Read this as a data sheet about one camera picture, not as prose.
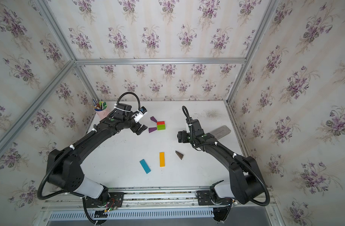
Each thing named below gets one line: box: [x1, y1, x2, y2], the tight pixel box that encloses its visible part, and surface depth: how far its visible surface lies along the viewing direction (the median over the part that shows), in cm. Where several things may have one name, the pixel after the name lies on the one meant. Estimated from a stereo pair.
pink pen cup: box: [93, 105, 110, 121], surface depth 103 cm
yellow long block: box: [159, 152, 165, 168], surface depth 90 cm
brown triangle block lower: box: [175, 150, 184, 161], surface depth 90 cm
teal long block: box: [139, 158, 152, 175], surface depth 86 cm
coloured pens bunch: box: [91, 97, 108, 112], surface depth 105 cm
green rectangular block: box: [157, 124, 166, 131], surface depth 103 cm
